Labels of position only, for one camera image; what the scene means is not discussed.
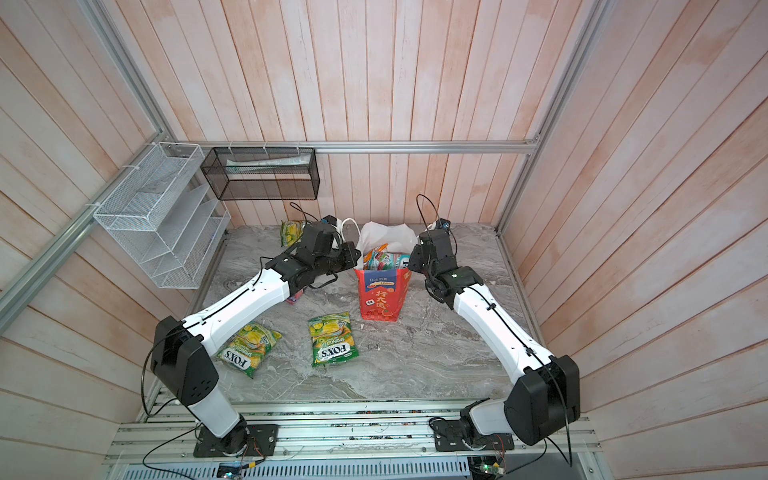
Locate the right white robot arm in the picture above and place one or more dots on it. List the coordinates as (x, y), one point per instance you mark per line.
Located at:
(545, 395)

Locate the teal red Fox's candy bag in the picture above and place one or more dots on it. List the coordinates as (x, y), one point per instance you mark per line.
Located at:
(381, 259)

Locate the green Fox's candy bag centre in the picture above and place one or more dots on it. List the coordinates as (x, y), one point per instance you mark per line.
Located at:
(332, 339)

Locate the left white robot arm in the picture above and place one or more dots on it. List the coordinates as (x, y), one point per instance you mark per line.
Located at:
(181, 357)

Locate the green Fox's candy bag rear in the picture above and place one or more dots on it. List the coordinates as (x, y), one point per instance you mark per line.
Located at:
(290, 232)

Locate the black wire mesh basket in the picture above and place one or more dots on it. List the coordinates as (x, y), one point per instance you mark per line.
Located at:
(262, 173)

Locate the green fox's candy bag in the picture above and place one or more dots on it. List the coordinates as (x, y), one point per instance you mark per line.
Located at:
(332, 339)
(248, 348)
(290, 232)

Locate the green Fox's candy bag left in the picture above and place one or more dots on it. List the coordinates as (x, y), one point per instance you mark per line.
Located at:
(248, 348)

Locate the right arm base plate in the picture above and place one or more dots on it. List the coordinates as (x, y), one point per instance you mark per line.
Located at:
(458, 435)

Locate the red paper bag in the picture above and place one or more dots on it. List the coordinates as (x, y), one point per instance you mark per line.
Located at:
(382, 294)

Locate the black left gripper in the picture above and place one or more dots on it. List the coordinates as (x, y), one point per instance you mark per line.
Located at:
(348, 249)

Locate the white wire mesh shelf rack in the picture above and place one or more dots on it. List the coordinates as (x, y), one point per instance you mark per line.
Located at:
(167, 225)

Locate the purple Fox's berries candy bag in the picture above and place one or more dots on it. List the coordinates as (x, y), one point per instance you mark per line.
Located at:
(293, 299)

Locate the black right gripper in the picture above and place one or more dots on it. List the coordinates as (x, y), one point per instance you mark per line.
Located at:
(416, 258)

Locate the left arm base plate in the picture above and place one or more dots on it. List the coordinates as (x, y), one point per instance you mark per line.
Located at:
(245, 438)

